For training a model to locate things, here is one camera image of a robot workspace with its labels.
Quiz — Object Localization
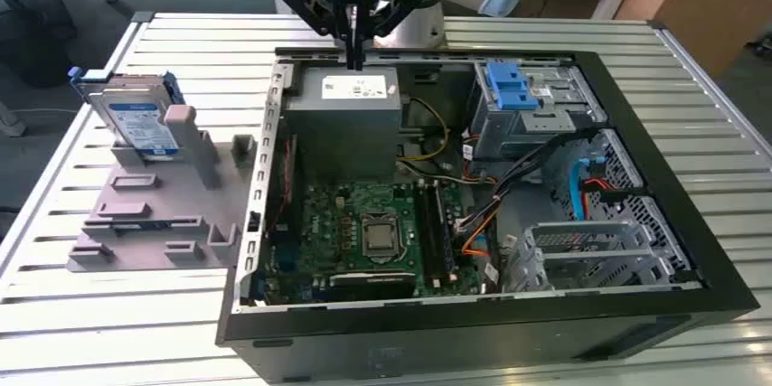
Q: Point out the red orange power wire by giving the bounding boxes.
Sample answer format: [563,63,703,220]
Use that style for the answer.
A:
[462,176,648,263]

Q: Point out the grey power supply unit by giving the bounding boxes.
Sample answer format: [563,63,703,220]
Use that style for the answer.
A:
[283,64,404,184]

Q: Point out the black cable bundle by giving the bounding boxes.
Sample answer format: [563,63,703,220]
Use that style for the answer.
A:
[462,130,604,233]

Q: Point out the grey parts rack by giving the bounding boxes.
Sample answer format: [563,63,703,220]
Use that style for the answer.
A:
[66,103,259,274]

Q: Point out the blue drive latch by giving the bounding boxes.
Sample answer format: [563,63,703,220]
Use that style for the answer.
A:
[486,61,540,111]

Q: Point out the blue data wire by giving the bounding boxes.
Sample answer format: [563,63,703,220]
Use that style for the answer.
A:
[566,157,608,224]

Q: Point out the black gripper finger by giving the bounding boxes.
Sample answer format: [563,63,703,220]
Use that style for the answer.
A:
[355,0,428,72]
[275,0,359,71]

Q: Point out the hard disk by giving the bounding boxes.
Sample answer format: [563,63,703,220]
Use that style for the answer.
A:
[70,68,186,164]

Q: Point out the metal disk bay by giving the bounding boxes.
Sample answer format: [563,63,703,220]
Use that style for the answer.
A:
[522,221,692,292]

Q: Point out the black RAM slot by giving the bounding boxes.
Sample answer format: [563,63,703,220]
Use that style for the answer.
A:
[416,180,443,287]
[435,182,460,286]

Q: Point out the black graphics card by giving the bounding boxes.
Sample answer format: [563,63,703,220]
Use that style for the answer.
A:
[328,270,418,301]

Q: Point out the yellow power wires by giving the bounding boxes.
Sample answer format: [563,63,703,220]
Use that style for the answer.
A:
[398,96,451,164]

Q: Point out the metal socket cover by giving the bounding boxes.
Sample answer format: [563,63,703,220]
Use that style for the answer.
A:
[360,212,404,265]

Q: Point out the silver CPU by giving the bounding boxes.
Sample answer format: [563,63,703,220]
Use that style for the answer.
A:
[366,221,398,254]

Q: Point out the metal optical drive cage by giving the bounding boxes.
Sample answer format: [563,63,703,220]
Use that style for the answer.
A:
[470,60,608,161]

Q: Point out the black PC case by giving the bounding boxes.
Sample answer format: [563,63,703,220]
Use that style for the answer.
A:
[215,45,760,382]

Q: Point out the green motherboard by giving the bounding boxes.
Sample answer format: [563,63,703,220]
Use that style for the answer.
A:
[264,180,490,306]

